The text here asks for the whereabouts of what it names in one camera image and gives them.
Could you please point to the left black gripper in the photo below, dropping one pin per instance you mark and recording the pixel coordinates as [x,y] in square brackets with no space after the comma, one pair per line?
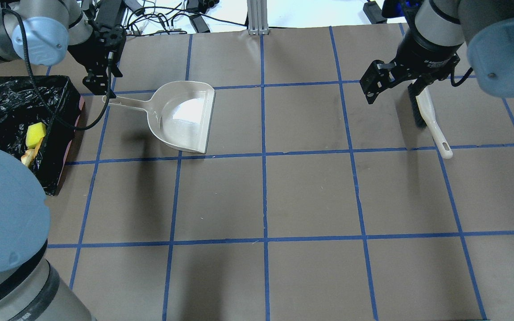
[88,50]

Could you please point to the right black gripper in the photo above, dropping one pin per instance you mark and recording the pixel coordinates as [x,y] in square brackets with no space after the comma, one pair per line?
[425,57]

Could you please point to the beige hand brush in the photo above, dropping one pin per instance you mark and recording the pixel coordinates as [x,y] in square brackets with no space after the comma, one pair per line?
[424,115]

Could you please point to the beige plastic dustpan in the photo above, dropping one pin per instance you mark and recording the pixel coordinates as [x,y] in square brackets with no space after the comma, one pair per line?
[179,113]

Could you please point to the yellow sponge piece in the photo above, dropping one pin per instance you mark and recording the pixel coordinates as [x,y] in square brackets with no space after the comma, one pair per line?
[35,133]

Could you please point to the curved bread piece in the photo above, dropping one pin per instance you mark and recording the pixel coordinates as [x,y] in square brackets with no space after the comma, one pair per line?
[28,157]

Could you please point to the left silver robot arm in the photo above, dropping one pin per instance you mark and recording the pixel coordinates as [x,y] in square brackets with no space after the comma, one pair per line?
[30,288]

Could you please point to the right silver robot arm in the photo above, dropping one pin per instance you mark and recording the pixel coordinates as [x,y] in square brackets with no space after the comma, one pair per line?
[437,29]

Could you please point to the aluminium frame post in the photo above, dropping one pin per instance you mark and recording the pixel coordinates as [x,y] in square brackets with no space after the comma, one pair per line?
[257,17]

